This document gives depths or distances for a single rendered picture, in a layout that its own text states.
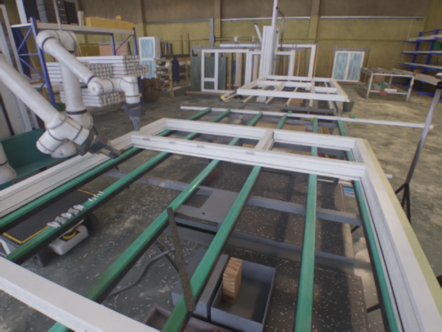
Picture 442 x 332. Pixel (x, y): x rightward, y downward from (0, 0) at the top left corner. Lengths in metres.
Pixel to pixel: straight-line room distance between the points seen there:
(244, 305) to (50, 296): 0.62
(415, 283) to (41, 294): 0.88
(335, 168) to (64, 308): 1.18
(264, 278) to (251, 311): 0.13
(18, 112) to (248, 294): 1.92
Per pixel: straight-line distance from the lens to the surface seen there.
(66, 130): 1.31
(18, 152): 2.15
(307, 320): 0.69
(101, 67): 5.97
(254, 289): 1.06
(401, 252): 0.85
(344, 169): 1.33
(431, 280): 0.81
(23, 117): 2.20
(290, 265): 1.17
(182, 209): 1.00
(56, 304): 0.69
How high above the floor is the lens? 1.43
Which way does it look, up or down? 25 degrees down
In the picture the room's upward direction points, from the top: straight up
